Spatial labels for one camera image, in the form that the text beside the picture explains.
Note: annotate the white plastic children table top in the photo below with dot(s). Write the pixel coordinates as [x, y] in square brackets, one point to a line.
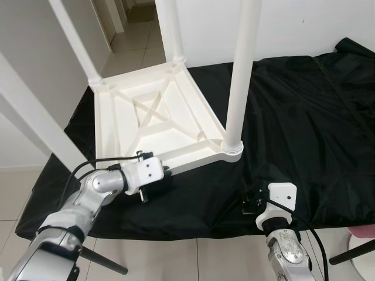
[117, 134]

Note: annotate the white plastic table leg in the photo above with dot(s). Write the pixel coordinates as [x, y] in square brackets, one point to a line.
[170, 29]
[240, 70]
[35, 114]
[76, 41]

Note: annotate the black fabric table cover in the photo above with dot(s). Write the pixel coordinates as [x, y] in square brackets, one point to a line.
[304, 117]

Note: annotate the black metal table leg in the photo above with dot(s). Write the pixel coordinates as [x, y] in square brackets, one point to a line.
[105, 261]
[351, 253]

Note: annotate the pink plastic object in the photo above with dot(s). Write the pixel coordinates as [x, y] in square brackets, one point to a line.
[363, 231]

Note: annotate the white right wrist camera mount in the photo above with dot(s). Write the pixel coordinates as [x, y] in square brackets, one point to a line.
[281, 196]

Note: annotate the white door frame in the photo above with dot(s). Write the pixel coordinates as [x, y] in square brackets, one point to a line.
[111, 17]

